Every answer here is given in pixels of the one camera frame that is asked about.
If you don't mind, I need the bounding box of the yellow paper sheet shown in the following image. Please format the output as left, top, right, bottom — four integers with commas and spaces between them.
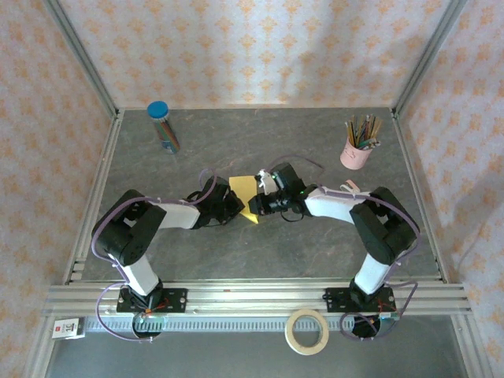
228, 174, 263, 225

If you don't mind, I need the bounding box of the pink pencil cup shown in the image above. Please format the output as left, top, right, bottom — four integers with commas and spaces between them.
339, 135, 373, 171

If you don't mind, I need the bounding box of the clear pencil tube blue lid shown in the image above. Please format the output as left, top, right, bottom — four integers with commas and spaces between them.
146, 101, 182, 155

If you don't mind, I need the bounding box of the masking tape roll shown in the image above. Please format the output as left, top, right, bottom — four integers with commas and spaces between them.
284, 309, 330, 356

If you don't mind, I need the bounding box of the white label card red mark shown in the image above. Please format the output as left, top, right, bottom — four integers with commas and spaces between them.
51, 317, 87, 340

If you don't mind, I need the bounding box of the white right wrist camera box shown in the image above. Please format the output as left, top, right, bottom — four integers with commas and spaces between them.
255, 169, 277, 196

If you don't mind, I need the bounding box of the long aluminium mounting rail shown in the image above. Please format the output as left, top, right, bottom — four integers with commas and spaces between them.
41, 280, 473, 318

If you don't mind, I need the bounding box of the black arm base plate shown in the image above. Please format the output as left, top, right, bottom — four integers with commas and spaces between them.
323, 287, 396, 314
117, 287, 188, 314

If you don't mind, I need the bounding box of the grey slotted cable duct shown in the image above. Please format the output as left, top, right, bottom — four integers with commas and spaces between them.
84, 317, 381, 334

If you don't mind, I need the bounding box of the aluminium table side rail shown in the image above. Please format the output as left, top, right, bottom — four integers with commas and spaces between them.
62, 112, 125, 284
389, 109, 450, 284

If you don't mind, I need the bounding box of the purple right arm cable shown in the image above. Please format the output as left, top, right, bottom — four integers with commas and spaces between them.
271, 155, 421, 343

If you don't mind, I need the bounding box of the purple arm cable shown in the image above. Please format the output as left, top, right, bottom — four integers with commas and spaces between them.
271, 155, 421, 343
90, 168, 221, 343

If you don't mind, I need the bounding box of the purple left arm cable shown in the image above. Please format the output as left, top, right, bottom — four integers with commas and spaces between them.
90, 168, 221, 343

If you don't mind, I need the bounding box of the aluminium frame post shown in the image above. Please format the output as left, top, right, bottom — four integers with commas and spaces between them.
41, 0, 121, 119
391, 0, 472, 117

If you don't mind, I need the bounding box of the aluminium frame bar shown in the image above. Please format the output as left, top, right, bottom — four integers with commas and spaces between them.
23, 317, 60, 378
450, 314, 495, 378

